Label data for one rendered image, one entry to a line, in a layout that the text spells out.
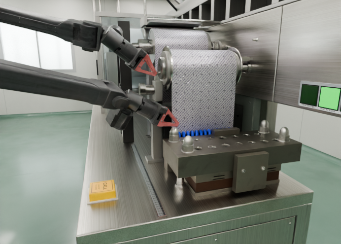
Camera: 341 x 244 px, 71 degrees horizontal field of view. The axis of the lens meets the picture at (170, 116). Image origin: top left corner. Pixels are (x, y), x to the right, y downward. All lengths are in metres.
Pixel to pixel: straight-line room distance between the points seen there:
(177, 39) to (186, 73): 0.28
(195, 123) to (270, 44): 0.36
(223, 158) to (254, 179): 0.12
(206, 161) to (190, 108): 0.23
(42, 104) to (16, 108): 0.56
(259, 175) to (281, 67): 0.34
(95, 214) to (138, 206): 0.11
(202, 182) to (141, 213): 0.19
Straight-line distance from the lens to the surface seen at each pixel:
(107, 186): 0.73
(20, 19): 0.88
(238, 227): 0.74
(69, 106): 6.45
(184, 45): 1.04
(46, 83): 0.61
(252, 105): 0.96
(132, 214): 0.65
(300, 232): 0.90
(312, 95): 0.74
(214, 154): 0.67
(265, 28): 0.91
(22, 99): 6.61
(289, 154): 0.82
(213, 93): 0.84
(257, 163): 0.72
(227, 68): 0.86
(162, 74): 0.80
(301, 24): 0.80
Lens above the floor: 1.27
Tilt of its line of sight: 13 degrees down
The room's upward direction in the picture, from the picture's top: straight up
